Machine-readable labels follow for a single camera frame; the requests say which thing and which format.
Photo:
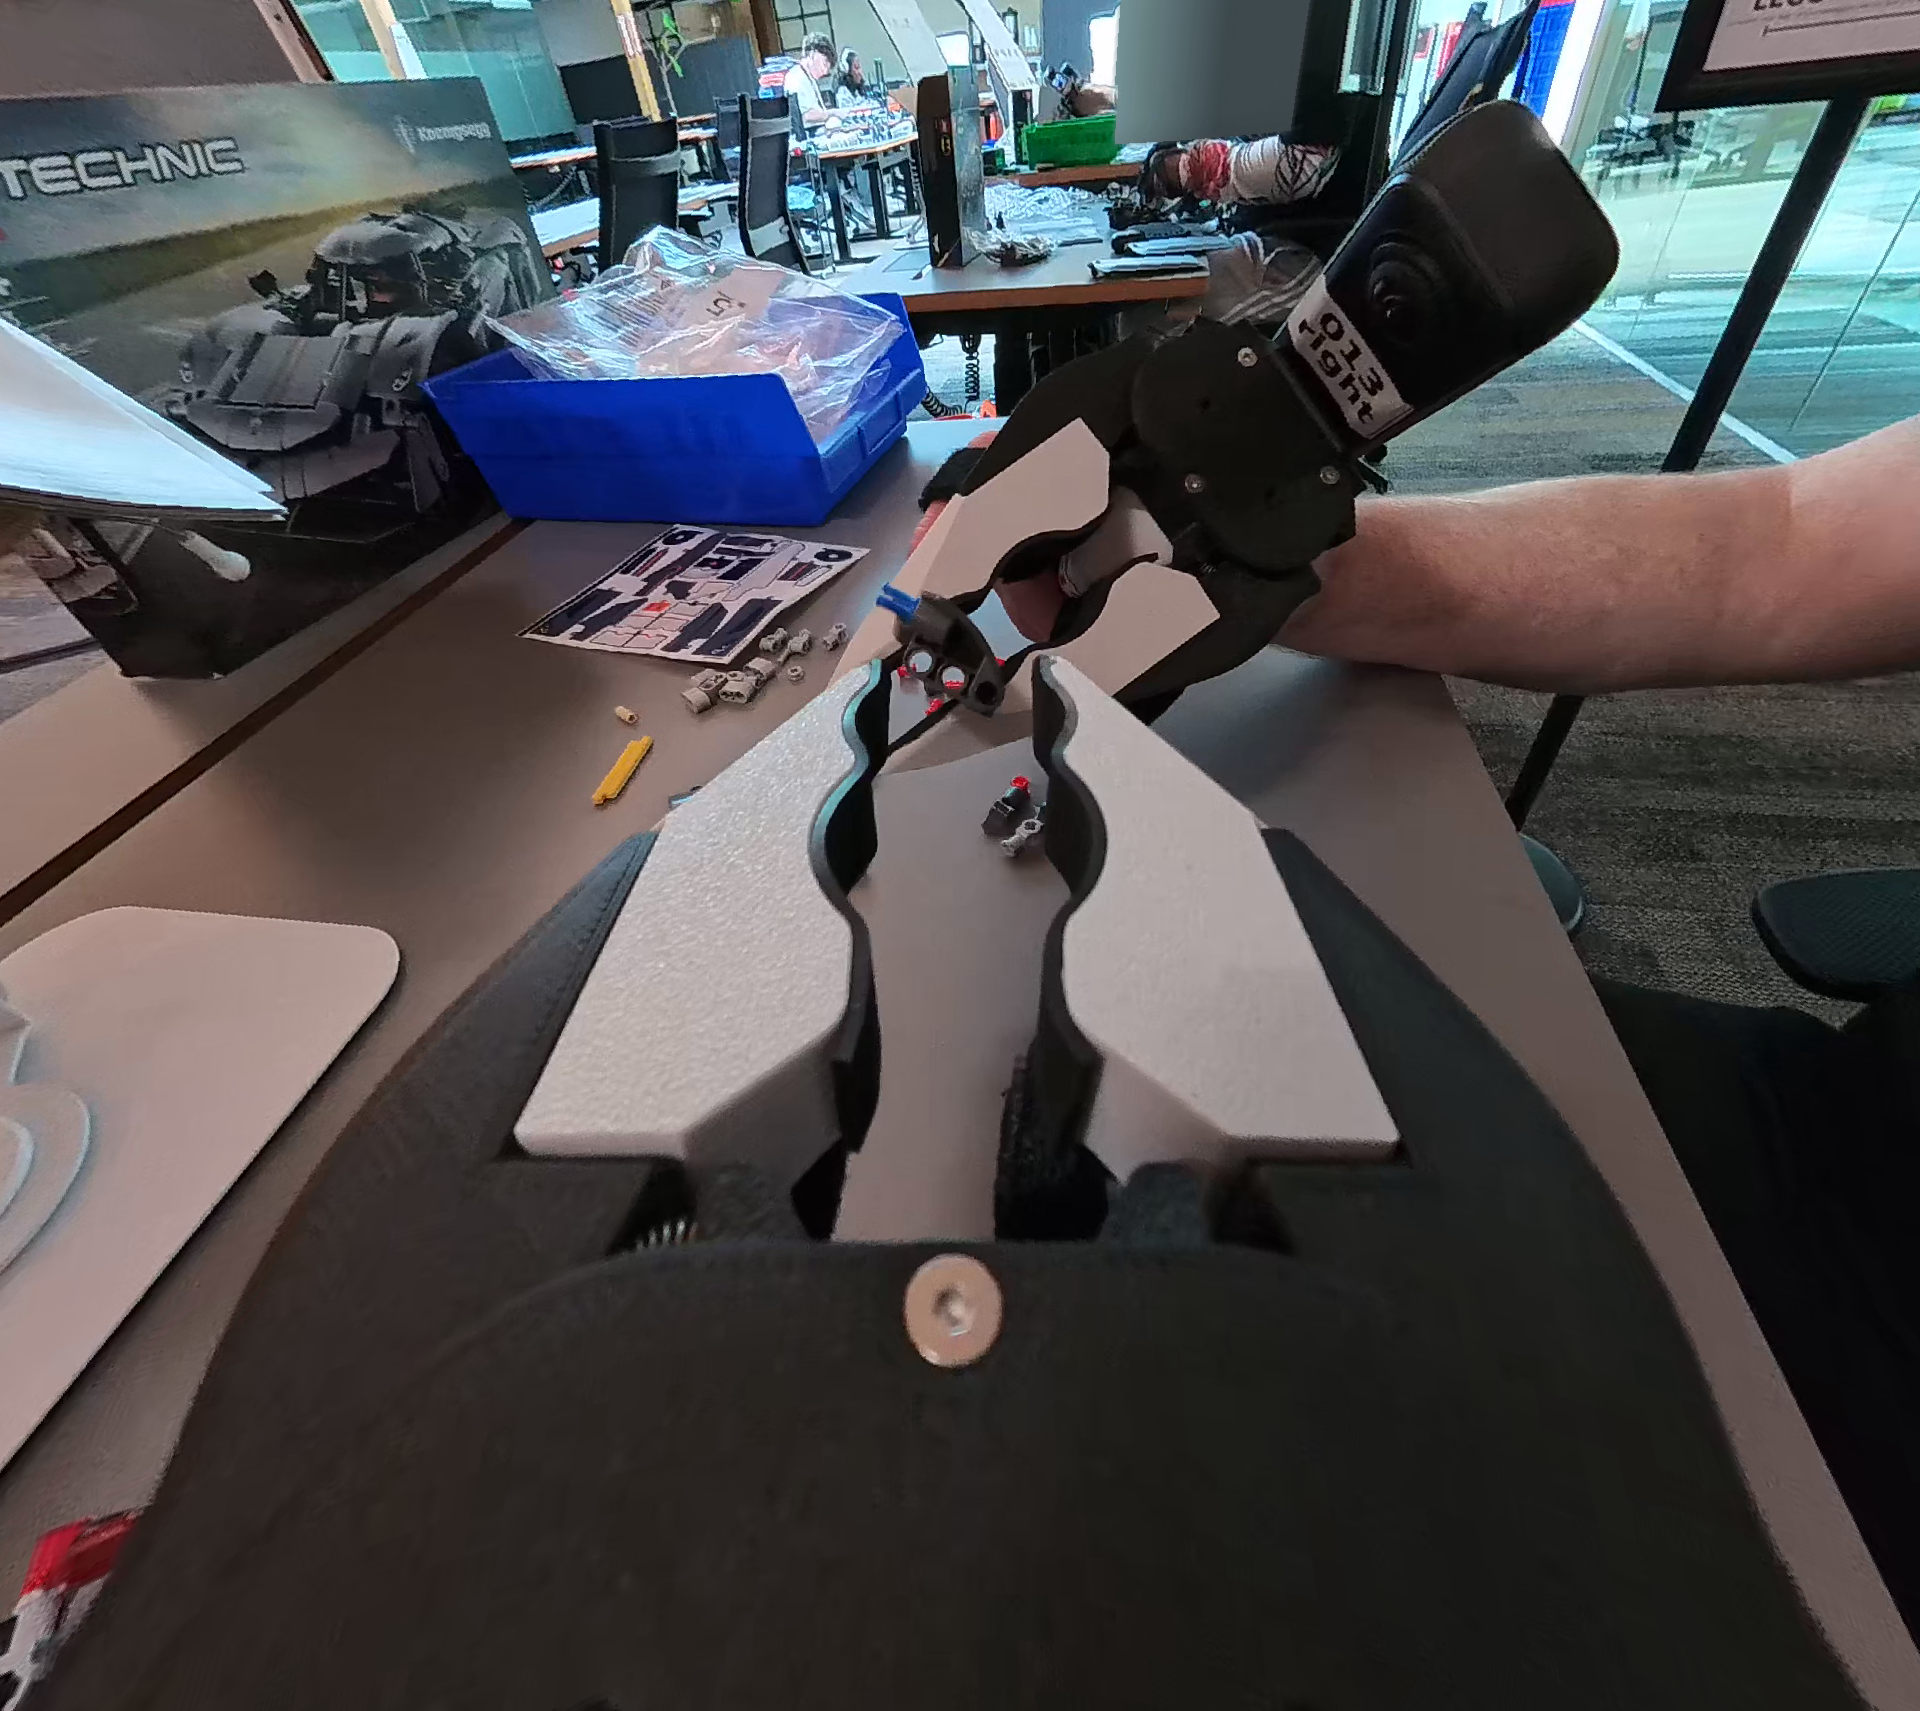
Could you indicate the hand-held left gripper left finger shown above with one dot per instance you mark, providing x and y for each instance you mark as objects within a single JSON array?
[{"x": 690, "y": 975}]

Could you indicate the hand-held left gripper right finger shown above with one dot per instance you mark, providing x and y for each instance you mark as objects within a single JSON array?
[{"x": 1231, "y": 991}]

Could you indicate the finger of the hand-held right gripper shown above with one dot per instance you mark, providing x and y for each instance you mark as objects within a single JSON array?
[
  {"x": 1148, "y": 632},
  {"x": 1020, "y": 496}
]

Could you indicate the black lego connector blue pin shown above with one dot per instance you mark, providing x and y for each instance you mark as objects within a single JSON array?
[{"x": 952, "y": 662}]

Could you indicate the person's right forearm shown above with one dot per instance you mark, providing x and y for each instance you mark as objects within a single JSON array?
[{"x": 1575, "y": 572}]

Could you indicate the yellow lego axle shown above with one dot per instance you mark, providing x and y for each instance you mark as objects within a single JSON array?
[{"x": 622, "y": 770}]

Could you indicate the black and red lego pieces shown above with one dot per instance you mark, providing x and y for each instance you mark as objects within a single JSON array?
[{"x": 1012, "y": 818}]

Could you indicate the cluster of grey lego connectors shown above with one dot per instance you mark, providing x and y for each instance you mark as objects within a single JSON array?
[{"x": 735, "y": 686}]

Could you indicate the lego set box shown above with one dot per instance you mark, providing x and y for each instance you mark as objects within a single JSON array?
[{"x": 300, "y": 240}]

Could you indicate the background wooden desk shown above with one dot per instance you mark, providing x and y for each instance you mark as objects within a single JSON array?
[{"x": 1034, "y": 278}]

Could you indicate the sticker sheet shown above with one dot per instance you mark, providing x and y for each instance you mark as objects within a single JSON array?
[{"x": 704, "y": 594}]

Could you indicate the black upright panel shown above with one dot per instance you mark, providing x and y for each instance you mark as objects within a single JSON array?
[{"x": 949, "y": 166}]

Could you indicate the blue storage bin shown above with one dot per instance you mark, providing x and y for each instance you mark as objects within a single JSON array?
[{"x": 674, "y": 450}]

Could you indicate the green storage bin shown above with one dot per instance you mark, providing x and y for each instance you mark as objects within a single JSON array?
[{"x": 1069, "y": 140}]

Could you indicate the clear plastic bags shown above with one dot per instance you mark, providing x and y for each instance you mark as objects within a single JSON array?
[{"x": 704, "y": 316}]

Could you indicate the white board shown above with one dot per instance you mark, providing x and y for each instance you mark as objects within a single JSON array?
[
  {"x": 900, "y": 16},
  {"x": 991, "y": 30}
]

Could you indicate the white book stand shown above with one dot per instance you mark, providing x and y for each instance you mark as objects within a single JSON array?
[{"x": 194, "y": 1065}]

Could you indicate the person's black clothed body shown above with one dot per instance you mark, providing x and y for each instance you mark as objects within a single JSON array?
[{"x": 1801, "y": 1215}]

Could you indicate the person's black office chair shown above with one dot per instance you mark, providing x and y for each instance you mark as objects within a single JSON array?
[{"x": 1844, "y": 931}]

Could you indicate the black framed marker sign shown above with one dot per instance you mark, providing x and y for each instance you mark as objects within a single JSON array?
[{"x": 1771, "y": 30}]

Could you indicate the open instruction booklet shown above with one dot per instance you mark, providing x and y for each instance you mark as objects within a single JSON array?
[{"x": 105, "y": 436}]

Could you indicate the dark hard case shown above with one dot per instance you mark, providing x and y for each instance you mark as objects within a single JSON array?
[{"x": 134, "y": 16}]

